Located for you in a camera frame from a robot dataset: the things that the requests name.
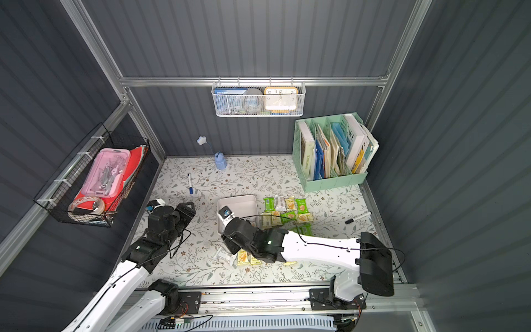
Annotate pale yellow cookie packet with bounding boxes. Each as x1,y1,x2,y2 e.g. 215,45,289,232
236,249,250,266

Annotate small white cookie packet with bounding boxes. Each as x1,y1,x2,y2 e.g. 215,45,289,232
274,195,287,212

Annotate green cookie packet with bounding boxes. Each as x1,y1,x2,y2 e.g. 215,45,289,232
297,224,313,237
295,199,308,214

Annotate white cookie packet front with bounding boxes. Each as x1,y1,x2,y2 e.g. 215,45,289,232
214,248,236,265

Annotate pale yellow packet back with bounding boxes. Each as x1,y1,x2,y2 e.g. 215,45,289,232
297,212,314,224

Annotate pale yellow packet stack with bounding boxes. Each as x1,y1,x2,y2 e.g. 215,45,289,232
284,196,297,211

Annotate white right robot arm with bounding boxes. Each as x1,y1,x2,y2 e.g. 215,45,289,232
218,207,395,307

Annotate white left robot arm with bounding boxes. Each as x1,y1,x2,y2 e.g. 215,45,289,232
64,202,196,331

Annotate white storage box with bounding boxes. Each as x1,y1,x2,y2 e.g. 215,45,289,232
217,194,262,228

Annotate blue box in basket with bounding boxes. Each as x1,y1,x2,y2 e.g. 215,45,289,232
212,87,247,116

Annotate blue white marker pen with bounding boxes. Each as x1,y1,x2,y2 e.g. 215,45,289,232
187,173,194,194

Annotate clear tape dispenser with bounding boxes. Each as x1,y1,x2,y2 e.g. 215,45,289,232
67,196,105,215

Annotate pink plastic tool case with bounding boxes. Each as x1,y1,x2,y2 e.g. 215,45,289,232
81,148,131,198

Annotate blue spray bottle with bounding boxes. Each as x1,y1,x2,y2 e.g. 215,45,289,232
196,136,228,170

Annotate black white marker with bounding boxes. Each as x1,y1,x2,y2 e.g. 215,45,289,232
344,211,372,225

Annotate blue folder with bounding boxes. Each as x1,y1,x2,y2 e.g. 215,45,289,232
313,139,325,181

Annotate pale green workspace book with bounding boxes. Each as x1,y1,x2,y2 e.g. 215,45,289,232
298,120,316,181

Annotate mint green file organizer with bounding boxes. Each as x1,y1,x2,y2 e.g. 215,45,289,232
293,113,378,192

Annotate beige paper stack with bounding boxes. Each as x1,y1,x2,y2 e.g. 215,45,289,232
315,124,340,178

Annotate white illustrated book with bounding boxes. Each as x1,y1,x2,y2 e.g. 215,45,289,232
340,113,380,174

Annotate yellow illustrated book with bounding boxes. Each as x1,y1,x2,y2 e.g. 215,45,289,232
351,145,367,174

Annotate grey tape roll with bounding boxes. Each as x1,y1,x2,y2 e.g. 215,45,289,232
241,88,264,114

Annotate yellow white clock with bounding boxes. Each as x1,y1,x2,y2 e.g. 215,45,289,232
264,87,299,113

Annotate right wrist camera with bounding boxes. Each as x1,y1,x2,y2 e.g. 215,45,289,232
218,206,235,225

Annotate white wire wall basket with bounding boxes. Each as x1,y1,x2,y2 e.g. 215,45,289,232
211,80,306,118

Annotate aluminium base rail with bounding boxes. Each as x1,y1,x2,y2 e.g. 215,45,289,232
179,282,425,317

